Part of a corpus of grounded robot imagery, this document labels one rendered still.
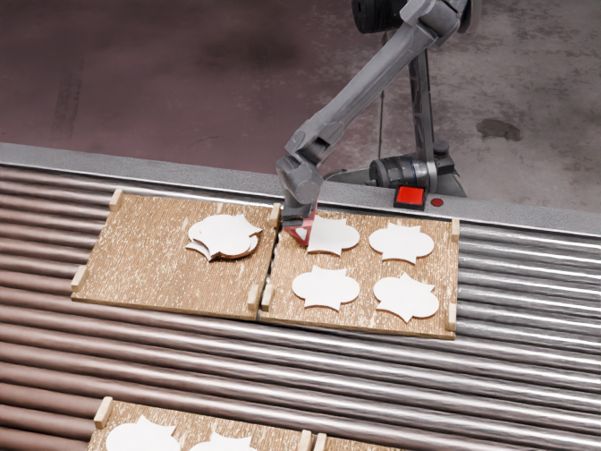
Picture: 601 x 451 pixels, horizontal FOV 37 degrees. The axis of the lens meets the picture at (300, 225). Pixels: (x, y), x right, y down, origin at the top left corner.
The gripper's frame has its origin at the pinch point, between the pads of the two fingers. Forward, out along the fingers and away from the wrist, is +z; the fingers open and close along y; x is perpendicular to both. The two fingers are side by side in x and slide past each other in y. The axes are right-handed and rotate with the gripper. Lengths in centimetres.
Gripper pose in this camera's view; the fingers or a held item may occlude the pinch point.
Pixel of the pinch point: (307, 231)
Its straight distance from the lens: 208.4
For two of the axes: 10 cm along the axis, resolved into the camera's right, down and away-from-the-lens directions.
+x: -9.7, 0.7, 2.5
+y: 1.5, -6.3, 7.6
